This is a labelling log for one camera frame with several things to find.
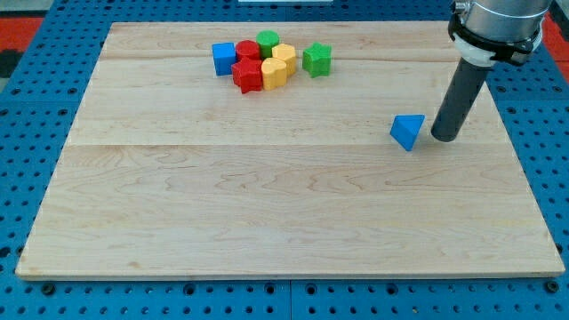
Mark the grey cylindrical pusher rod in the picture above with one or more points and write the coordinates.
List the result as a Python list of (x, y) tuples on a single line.
[(460, 96)]

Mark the blue triangle block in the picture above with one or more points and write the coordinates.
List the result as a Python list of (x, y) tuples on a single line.
[(406, 128)]

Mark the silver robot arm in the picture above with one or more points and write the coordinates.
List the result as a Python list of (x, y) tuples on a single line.
[(485, 32)]

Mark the wooden board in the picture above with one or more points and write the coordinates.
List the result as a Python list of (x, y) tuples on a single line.
[(169, 172)]

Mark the green star block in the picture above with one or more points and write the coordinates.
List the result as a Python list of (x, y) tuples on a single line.
[(317, 59)]

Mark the yellow hexagon block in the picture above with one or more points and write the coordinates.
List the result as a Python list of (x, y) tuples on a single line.
[(286, 53)]

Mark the yellow heart block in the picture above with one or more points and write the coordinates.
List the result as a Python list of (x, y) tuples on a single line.
[(274, 73)]

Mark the green cylinder block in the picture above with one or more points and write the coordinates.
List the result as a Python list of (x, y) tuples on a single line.
[(267, 39)]

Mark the red star block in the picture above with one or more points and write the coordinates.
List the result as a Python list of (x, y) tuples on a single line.
[(247, 75)]

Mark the red cylinder block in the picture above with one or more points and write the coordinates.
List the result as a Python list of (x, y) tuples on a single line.
[(247, 49)]

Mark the blue cube block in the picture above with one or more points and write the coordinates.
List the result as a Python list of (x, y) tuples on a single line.
[(224, 57)]

